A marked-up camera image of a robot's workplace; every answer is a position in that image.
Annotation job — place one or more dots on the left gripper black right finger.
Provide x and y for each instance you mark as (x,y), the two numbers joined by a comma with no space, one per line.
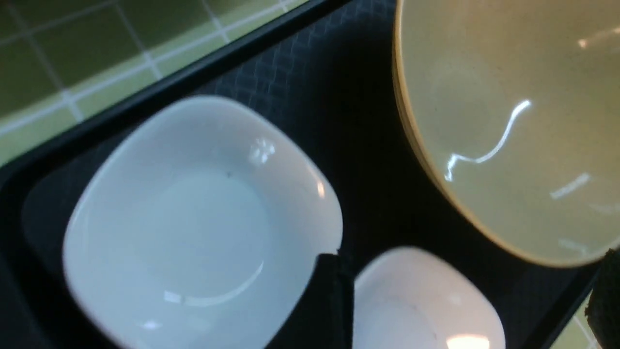
(603,309)

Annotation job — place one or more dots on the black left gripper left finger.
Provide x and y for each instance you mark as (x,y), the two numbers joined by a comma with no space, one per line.
(323,318)

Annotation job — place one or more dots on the white square dish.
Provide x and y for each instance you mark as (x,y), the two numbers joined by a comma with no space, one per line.
(200,230)
(408,298)

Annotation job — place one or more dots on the tan noodle bowl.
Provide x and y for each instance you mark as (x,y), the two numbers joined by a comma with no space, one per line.
(512,108)

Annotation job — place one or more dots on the black plastic serving tray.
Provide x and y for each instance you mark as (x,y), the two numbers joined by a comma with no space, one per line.
(322,75)

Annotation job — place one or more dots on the green checked tablecloth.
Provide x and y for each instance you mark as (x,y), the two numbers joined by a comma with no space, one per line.
(63,61)

